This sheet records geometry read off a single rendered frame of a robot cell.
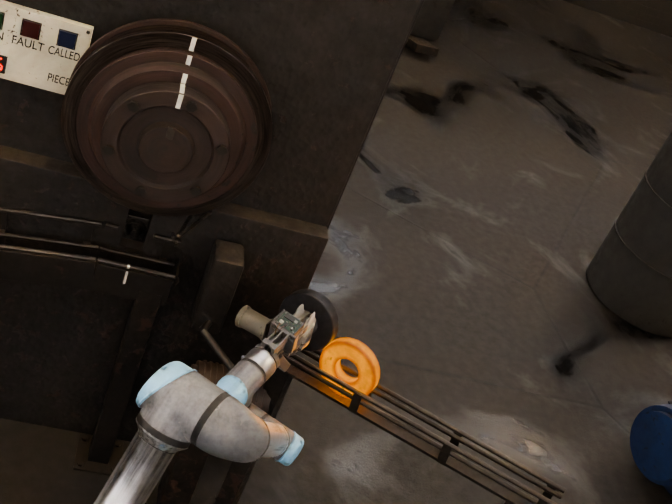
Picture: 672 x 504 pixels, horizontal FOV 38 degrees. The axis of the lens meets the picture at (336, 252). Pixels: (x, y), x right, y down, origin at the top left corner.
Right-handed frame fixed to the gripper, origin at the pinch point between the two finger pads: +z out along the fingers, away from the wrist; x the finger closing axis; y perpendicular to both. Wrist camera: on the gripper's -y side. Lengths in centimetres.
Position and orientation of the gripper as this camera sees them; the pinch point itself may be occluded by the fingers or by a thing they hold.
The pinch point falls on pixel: (311, 314)
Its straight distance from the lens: 239.8
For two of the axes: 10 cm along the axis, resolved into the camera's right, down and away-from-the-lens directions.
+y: 2.0, -6.6, -7.2
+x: -8.2, -5.2, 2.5
